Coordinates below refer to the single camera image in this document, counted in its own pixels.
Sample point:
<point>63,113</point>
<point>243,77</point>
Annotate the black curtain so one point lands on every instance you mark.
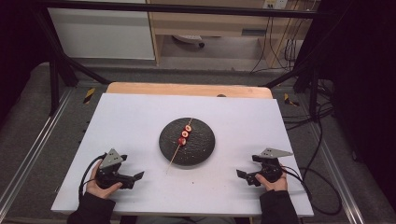
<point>18,46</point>
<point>364,93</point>

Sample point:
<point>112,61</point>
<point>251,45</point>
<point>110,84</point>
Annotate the aluminium rail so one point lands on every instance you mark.
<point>337,177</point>
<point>34,146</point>

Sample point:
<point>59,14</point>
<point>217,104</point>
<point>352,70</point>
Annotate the white power strip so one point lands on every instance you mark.
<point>186,38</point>

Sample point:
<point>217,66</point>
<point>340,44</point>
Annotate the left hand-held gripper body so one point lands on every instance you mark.
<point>109,174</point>

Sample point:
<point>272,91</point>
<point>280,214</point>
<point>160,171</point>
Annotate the light wooden desk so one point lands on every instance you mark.
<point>211,25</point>

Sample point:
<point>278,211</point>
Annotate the white cabinet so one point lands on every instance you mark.
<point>102,34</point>

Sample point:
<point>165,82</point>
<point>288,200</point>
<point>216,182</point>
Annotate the white wall socket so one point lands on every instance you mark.
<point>275,3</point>

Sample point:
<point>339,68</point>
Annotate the person's right hand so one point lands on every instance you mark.
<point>275,185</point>

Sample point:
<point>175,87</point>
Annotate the person's left hand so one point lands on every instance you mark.
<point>99,189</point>

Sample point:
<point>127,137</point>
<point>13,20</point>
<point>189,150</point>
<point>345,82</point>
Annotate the black round plate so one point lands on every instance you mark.
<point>199,152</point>

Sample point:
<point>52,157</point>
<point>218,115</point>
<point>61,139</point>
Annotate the red fruit piece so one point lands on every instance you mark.
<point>181,141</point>
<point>188,128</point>
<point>185,134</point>

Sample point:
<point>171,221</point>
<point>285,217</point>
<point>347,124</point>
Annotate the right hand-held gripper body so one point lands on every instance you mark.
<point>269,168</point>

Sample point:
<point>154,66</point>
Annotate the thin wooden skewer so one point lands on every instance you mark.
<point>174,155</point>

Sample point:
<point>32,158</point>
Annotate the black metal frame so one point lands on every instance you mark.
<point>54,81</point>

